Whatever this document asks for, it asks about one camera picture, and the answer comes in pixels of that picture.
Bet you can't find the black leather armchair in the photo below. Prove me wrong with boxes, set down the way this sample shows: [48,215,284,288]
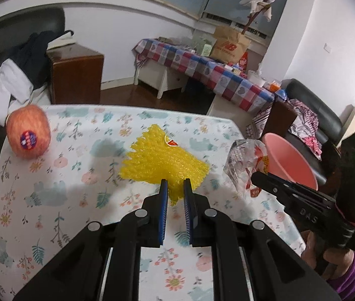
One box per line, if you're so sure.
[0,6,67,192]

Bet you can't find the plaid tablecloth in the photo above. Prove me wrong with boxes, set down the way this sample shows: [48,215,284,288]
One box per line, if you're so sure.
[132,38,275,112]

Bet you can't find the dark garment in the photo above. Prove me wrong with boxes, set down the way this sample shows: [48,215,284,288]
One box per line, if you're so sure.
[10,31,74,95]

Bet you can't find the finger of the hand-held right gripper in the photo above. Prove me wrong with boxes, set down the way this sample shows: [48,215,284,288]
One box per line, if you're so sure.
[251,171,337,226]
[271,176,336,200]

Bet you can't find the red coat rack pole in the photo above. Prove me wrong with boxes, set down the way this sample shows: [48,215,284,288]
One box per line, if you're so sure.
[243,0,272,35]

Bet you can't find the apple in pink foam net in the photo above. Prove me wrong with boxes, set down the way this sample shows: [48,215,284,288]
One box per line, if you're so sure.
[6,105,52,157]

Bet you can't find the clear wrapper with red print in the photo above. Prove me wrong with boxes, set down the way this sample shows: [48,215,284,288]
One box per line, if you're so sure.
[224,138,270,199]

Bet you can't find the pink plastic basin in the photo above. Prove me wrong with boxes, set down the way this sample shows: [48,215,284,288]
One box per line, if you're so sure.
[261,132,319,192]

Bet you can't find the white desk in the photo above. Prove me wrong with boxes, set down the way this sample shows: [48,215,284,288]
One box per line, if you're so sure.
[134,64,228,116]

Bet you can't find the black leather sofa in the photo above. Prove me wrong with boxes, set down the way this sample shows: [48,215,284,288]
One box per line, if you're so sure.
[271,78,344,185]

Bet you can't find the dark wooden cabinet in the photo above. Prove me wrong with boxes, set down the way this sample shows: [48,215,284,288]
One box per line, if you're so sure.
[46,42,104,105]

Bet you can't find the red white patterned cloth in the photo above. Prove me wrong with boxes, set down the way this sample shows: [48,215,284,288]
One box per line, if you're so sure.
[246,107,273,138]

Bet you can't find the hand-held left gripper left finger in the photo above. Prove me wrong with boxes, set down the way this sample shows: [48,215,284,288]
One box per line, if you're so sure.
[13,179,169,301]

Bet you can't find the plaid clothes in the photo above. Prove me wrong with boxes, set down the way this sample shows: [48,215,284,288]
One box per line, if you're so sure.
[287,99,322,160]

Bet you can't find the yellow foam net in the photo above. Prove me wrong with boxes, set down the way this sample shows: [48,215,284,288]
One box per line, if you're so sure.
[119,124,211,207]

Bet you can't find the person's right forearm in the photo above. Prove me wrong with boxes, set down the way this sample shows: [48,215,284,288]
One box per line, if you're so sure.
[326,252,355,295]

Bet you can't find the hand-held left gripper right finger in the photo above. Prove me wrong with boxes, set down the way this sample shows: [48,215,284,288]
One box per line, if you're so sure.
[183,179,341,301]

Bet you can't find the green box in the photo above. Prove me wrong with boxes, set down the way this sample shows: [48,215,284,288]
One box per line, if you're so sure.
[193,36,215,57]

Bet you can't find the person's right hand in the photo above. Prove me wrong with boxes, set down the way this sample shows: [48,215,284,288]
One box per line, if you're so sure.
[302,234,354,279]

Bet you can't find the white bowl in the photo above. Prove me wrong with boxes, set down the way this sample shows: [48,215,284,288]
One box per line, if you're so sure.
[248,70,267,87]

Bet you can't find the white garment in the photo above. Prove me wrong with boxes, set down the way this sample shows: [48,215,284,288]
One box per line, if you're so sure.
[0,58,34,127]

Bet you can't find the brown paper bag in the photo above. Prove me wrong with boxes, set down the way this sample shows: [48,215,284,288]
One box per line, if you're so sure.
[212,26,251,65]

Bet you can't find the brown wooden side table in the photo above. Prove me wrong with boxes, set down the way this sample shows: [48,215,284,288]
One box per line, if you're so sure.
[267,100,298,138]

